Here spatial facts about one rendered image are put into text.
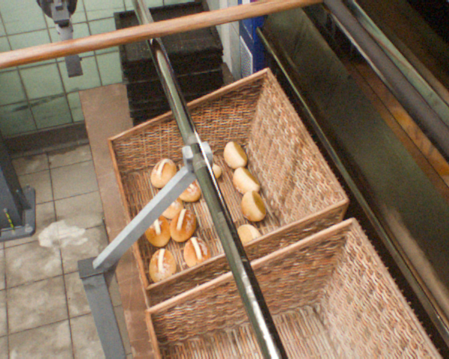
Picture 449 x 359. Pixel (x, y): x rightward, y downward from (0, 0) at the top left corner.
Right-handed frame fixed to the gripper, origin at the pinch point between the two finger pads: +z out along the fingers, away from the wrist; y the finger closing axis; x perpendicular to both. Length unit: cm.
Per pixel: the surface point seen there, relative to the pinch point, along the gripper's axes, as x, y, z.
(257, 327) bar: -15, 3, 73
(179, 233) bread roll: -16, 57, 4
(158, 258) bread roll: -9, 55, 12
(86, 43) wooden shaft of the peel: -3.5, -0.3, 1.4
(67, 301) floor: 21, 120, -36
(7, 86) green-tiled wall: 29, 86, -124
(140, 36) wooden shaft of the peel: -14.1, 0.2, 1.5
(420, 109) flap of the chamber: -38, -22, 66
